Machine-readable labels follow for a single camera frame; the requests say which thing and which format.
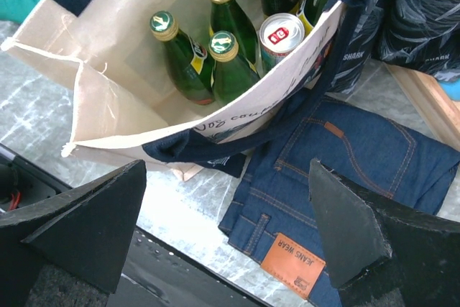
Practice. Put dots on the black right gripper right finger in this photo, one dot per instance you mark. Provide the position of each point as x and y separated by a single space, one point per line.
380 252

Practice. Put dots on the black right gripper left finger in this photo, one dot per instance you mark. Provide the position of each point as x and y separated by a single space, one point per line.
69 250

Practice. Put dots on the beige canvas tote bag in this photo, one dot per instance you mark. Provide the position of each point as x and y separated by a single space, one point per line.
124 105

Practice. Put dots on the black base bar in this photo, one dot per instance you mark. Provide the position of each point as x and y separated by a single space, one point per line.
154 273

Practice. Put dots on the folded blue jeans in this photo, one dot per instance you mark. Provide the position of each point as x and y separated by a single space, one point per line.
271 218

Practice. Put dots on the wooden clothes rack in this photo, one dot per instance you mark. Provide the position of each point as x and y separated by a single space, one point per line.
439 112

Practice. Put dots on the teal garment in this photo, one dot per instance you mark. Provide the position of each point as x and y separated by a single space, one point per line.
451 89

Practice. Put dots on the dark patterned shirt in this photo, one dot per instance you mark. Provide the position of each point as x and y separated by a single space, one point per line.
420 35

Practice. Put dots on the silver can red tab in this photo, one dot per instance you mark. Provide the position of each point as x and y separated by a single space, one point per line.
279 35

